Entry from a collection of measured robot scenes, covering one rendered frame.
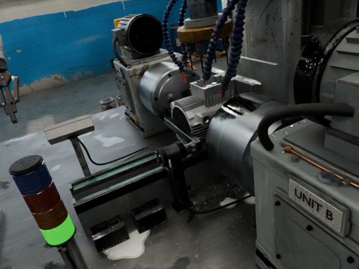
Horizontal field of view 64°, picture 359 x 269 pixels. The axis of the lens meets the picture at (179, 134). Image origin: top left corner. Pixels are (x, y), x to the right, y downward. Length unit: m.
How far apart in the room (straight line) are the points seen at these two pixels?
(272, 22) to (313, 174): 0.62
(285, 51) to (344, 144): 0.52
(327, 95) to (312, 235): 0.23
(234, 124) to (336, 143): 0.28
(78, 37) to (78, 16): 0.41
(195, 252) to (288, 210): 0.37
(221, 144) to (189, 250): 0.32
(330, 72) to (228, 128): 0.32
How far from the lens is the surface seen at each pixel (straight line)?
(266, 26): 1.04
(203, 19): 0.91
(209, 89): 0.96
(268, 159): 0.56
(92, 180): 1.04
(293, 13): 0.95
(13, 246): 1.14
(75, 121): 1.13
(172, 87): 1.19
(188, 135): 0.92
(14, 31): 6.49
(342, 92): 0.44
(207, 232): 0.90
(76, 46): 6.50
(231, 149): 0.71
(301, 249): 0.60
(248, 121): 0.70
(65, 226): 0.66
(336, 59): 0.50
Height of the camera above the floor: 1.46
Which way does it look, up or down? 27 degrees down
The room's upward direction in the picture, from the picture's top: 11 degrees counter-clockwise
